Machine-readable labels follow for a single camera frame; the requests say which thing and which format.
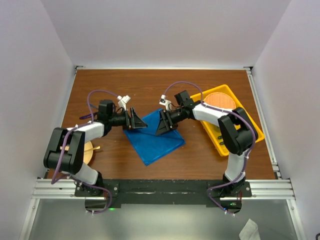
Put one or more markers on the aluminium rail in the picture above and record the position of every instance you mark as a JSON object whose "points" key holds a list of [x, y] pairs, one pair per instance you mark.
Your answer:
{"points": [[273, 159], [278, 189]]}

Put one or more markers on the purple plastic knife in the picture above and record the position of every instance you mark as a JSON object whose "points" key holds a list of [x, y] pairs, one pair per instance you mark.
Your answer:
{"points": [[85, 117]]}

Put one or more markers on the aluminium right rail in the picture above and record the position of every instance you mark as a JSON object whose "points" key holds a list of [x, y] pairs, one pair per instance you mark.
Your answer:
{"points": [[273, 159]]}

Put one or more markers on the blue cloth napkin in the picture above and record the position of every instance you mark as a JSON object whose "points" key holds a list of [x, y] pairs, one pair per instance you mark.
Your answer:
{"points": [[150, 147]]}

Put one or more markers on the gold utensil on plate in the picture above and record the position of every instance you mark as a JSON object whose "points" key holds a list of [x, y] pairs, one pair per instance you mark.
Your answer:
{"points": [[89, 149]]}

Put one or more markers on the yellow plastic tray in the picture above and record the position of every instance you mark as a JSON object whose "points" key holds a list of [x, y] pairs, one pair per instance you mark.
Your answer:
{"points": [[213, 131]]}

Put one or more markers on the aluminium front rail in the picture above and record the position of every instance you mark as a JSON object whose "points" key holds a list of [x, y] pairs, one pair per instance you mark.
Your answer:
{"points": [[278, 189]]}

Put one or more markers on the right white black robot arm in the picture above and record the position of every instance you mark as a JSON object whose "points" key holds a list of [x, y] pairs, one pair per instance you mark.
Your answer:
{"points": [[237, 131]]}

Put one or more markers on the tan round plate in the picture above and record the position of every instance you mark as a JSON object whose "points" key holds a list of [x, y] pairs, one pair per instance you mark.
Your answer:
{"points": [[87, 156]]}

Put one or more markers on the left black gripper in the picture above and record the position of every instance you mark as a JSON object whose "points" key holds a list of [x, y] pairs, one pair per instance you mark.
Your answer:
{"points": [[136, 121]]}

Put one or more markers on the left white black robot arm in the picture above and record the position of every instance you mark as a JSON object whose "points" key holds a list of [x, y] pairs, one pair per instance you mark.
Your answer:
{"points": [[70, 162]]}

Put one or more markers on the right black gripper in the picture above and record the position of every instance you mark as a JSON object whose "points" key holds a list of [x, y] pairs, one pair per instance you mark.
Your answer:
{"points": [[166, 123]]}

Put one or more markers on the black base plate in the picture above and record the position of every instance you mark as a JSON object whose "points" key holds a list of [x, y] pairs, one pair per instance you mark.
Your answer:
{"points": [[165, 192]]}

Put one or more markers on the orange woven coaster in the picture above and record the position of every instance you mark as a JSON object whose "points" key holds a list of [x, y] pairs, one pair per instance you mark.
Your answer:
{"points": [[220, 100]]}

